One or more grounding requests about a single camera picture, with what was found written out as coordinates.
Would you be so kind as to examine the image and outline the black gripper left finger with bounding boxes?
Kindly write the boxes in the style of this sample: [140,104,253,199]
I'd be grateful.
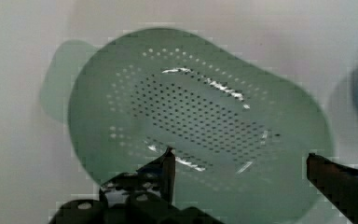
[99,147,175,205]

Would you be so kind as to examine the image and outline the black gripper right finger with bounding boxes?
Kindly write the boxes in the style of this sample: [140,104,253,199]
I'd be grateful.
[306,153,358,224]

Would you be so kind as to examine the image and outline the green plastic strainer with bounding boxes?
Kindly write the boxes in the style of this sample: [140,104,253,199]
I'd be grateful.
[40,28,333,224]

